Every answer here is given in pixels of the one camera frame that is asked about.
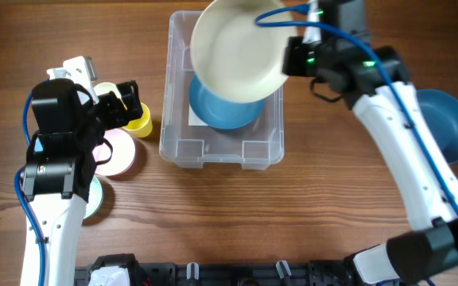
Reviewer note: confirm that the pink plastic cup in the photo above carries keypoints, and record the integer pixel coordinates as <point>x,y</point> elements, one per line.
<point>122,155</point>

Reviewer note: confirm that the mint green plastic cup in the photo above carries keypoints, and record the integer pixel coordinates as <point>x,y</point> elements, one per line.
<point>95,198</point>

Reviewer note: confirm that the cream plastic cup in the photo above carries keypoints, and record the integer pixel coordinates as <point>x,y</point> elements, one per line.
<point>105,88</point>

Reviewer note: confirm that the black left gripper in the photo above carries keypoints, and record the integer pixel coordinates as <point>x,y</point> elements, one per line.
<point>119,113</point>

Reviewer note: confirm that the clear plastic storage bin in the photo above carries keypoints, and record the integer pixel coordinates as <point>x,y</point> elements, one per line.
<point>254,146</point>

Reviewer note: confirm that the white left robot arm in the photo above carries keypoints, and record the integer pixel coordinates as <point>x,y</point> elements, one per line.
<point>53,186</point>

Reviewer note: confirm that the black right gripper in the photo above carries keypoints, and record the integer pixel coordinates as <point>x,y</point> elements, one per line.
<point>294,65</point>

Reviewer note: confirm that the blue bowl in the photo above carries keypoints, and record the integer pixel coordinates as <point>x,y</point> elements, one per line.
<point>219,113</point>
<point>440,111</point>

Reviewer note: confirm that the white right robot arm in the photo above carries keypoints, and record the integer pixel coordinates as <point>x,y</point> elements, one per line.
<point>376,87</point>

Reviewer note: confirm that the yellow plastic cup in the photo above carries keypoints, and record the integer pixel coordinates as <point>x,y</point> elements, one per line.
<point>141,127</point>

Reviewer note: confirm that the cream white bowl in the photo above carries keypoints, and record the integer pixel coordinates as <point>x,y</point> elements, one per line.
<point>233,57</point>

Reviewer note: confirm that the white label in bin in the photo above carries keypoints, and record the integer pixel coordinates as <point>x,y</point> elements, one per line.
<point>193,119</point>

